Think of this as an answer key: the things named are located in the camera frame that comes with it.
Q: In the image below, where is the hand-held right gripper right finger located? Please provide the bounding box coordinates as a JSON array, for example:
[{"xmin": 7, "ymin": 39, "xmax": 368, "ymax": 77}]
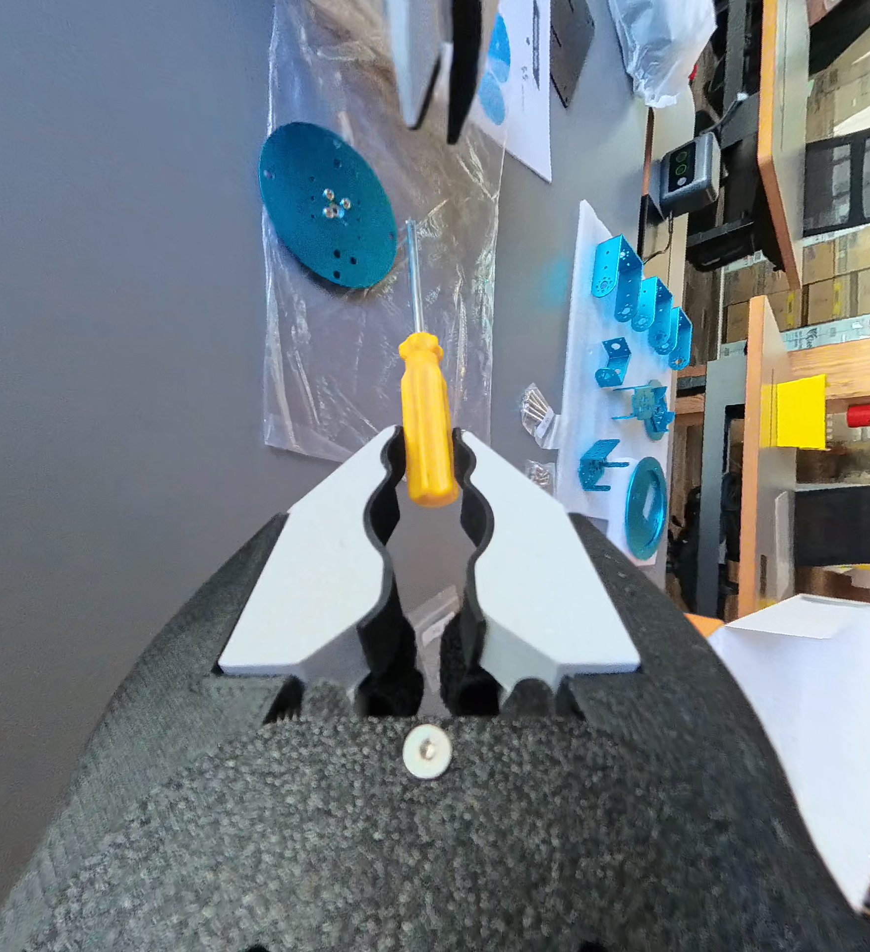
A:
[{"xmin": 440, "ymin": 429, "xmax": 642, "ymax": 716}]

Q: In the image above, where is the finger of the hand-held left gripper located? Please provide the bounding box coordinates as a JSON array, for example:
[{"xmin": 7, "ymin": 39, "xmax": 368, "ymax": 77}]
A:
[
  {"xmin": 446, "ymin": 0, "xmax": 485, "ymax": 146},
  {"xmin": 384, "ymin": 0, "xmax": 452, "ymax": 129}
]

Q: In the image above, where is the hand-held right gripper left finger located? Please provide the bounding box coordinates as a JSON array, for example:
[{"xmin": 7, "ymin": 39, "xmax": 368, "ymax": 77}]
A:
[{"xmin": 215, "ymin": 425, "xmax": 425, "ymax": 716}]

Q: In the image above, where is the yellow handled screwdriver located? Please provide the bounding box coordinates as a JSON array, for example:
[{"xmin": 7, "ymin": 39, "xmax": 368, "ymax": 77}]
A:
[{"xmin": 398, "ymin": 217, "xmax": 460, "ymax": 509}]

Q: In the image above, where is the grey desk control box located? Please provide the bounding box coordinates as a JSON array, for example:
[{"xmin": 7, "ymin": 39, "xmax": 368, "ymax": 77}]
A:
[{"xmin": 648, "ymin": 132, "xmax": 723, "ymax": 218}]

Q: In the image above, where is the grey desk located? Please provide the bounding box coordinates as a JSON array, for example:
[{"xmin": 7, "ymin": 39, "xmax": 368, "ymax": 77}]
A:
[{"xmin": 0, "ymin": 0, "xmax": 677, "ymax": 952}]

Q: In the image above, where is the white instruction sheet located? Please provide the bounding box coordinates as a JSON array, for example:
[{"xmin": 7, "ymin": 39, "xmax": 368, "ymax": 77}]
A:
[{"xmin": 475, "ymin": 0, "xmax": 555, "ymax": 184}]

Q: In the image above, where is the black flat plate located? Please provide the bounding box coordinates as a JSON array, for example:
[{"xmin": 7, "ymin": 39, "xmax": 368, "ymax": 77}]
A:
[{"xmin": 549, "ymin": 0, "xmax": 597, "ymax": 110}]

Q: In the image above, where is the blue round metal disc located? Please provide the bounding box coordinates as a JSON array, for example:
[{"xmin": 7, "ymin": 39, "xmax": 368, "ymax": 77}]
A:
[{"xmin": 258, "ymin": 121, "xmax": 399, "ymax": 291}]

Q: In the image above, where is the crumpled clear plastic bag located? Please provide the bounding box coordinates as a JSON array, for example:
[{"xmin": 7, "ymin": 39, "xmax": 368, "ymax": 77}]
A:
[{"xmin": 608, "ymin": 0, "xmax": 720, "ymax": 107}]

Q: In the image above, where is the blue metal claw assembly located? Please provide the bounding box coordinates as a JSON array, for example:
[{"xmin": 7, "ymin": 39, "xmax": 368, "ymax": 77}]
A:
[{"xmin": 612, "ymin": 378, "xmax": 675, "ymax": 441}]

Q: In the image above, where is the clear plastic bag sheet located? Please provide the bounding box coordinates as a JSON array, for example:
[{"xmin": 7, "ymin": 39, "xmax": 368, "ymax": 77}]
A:
[{"xmin": 262, "ymin": 0, "xmax": 506, "ymax": 464}]

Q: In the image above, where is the white foam tray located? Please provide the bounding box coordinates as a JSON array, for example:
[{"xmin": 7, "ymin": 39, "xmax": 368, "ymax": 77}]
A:
[{"xmin": 556, "ymin": 199, "xmax": 677, "ymax": 568}]

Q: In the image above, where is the white cardboard box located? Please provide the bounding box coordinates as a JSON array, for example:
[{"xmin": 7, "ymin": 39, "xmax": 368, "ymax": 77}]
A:
[{"xmin": 707, "ymin": 594, "xmax": 870, "ymax": 917}]

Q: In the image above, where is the black bin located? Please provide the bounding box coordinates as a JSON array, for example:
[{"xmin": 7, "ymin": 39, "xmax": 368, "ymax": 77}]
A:
[{"xmin": 794, "ymin": 483, "xmax": 870, "ymax": 568}]

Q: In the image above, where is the yellow bin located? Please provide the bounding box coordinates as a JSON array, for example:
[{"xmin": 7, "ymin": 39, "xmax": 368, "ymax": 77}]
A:
[{"xmin": 771, "ymin": 374, "xmax": 827, "ymax": 452}]

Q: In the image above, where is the wooden workbench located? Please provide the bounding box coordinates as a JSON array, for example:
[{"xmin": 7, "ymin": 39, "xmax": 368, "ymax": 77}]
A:
[
  {"xmin": 736, "ymin": 294, "xmax": 870, "ymax": 620},
  {"xmin": 756, "ymin": 0, "xmax": 812, "ymax": 291}
]

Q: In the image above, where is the black mesh chair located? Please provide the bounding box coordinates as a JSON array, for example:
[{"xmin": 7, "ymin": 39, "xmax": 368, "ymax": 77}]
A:
[{"xmin": 802, "ymin": 123, "xmax": 870, "ymax": 238}]

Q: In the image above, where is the blue metal ring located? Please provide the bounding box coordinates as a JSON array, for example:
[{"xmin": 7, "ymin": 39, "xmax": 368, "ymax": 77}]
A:
[{"xmin": 624, "ymin": 454, "xmax": 668, "ymax": 561}]

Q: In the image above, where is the blue square u bracket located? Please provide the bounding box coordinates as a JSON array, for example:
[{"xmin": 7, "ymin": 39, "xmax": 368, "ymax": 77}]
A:
[{"xmin": 578, "ymin": 439, "xmax": 631, "ymax": 493}]

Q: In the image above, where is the small blue l bracket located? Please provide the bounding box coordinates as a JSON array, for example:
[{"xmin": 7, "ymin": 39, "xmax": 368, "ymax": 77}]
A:
[{"xmin": 594, "ymin": 337, "xmax": 631, "ymax": 389}]

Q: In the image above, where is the blue long u bracket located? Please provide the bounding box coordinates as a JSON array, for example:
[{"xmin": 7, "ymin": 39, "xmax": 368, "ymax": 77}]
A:
[
  {"xmin": 591, "ymin": 235, "xmax": 644, "ymax": 323},
  {"xmin": 665, "ymin": 305, "xmax": 694, "ymax": 371},
  {"xmin": 632, "ymin": 276, "xmax": 675, "ymax": 354}
]

